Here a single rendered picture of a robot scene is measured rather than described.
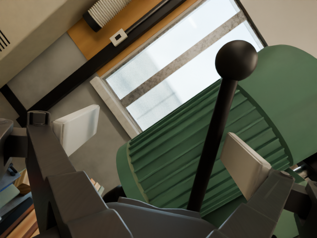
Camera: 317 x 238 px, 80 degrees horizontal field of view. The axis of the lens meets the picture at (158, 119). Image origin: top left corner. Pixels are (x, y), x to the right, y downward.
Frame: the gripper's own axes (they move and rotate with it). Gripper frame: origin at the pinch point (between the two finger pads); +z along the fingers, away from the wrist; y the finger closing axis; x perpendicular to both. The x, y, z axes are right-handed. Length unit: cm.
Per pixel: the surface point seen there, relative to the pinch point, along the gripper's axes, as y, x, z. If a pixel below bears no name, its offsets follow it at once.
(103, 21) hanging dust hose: -56, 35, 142
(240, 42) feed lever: 4.6, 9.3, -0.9
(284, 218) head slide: 20.7, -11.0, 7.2
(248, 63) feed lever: 5.5, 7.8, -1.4
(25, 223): -20.9, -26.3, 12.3
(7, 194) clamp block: -26.3, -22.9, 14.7
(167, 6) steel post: -10, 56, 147
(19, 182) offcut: -29.0, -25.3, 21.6
